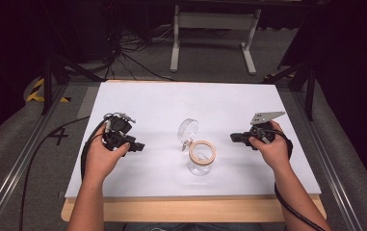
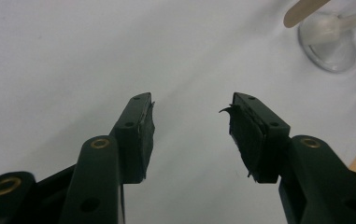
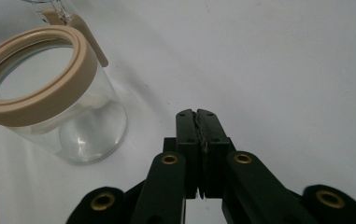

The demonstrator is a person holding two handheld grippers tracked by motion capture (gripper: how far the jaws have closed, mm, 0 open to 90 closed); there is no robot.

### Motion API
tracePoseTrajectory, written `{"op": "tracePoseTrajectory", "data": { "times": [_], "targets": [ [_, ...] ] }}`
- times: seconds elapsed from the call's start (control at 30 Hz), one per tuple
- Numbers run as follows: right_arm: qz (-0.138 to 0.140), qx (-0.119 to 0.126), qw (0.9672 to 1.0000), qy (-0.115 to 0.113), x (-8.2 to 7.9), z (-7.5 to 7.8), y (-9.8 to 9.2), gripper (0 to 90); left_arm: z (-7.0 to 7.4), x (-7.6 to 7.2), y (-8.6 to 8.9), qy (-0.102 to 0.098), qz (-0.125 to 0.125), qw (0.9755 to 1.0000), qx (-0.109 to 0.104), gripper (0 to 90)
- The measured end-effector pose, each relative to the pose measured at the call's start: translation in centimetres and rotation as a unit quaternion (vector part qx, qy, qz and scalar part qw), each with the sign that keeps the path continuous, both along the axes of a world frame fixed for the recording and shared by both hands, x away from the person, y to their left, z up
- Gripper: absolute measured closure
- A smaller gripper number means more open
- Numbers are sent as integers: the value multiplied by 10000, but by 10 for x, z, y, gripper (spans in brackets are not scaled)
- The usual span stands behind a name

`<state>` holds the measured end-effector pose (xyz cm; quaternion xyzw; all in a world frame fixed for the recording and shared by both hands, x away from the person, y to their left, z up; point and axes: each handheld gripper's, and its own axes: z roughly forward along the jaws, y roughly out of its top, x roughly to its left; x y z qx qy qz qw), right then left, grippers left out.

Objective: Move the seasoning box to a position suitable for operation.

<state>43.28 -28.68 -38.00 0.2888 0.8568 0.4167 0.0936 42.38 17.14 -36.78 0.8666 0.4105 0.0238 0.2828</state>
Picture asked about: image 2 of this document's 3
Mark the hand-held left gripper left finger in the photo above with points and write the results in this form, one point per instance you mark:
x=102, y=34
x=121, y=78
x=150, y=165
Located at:
x=133, y=140

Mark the wooden stick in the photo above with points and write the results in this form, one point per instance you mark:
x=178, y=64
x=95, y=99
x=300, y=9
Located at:
x=301, y=11

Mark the clear glass cup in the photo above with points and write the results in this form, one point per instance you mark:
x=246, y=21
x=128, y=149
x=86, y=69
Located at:
x=330, y=46

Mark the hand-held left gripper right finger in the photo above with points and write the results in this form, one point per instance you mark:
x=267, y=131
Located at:
x=259, y=133

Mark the clear plastic spoon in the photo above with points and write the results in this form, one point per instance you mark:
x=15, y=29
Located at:
x=331, y=26

